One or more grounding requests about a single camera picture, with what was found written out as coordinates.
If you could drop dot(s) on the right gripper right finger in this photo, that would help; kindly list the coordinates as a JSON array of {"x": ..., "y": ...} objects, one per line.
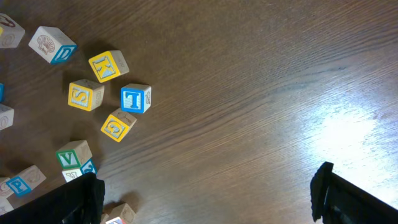
[{"x": 336, "y": 201}]

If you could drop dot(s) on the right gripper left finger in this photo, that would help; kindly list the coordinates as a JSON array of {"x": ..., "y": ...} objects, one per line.
[{"x": 78, "y": 201}]

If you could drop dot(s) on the red A block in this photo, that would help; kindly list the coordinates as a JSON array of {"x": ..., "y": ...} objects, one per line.
[{"x": 122, "y": 214}]

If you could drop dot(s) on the plain wooden block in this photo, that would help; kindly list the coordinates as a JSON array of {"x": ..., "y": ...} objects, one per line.
[{"x": 71, "y": 174}]

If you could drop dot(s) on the green V block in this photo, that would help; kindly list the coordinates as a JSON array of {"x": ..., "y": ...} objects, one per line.
[{"x": 74, "y": 154}]

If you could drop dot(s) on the blue P block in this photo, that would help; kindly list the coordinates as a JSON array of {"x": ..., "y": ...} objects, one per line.
[{"x": 26, "y": 181}]

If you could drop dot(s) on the blue H block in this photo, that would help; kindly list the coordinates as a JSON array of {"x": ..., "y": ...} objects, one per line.
[{"x": 5, "y": 190}]

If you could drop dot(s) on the yellow G block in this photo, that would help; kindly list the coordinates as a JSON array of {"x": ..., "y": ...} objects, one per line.
[{"x": 118, "y": 124}]

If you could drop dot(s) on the yellow S block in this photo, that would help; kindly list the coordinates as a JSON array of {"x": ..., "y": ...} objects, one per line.
[{"x": 85, "y": 94}]

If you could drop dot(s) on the green Z block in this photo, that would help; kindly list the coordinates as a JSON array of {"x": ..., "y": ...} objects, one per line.
[{"x": 6, "y": 116}]

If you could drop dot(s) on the blue T block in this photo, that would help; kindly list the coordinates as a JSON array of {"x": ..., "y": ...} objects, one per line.
[{"x": 136, "y": 98}]

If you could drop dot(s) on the yellow K block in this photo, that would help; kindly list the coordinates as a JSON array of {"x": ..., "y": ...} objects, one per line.
[{"x": 108, "y": 65}]

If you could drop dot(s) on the plain block blue side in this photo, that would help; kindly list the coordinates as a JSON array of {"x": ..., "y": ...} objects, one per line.
[{"x": 1, "y": 92}]

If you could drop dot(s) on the blue D block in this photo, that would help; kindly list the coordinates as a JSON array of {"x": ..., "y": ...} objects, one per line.
[{"x": 52, "y": 44}]

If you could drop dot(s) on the yellow top block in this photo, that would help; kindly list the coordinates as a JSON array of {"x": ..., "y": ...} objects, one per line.
[{"x": 11, "y": 32}]

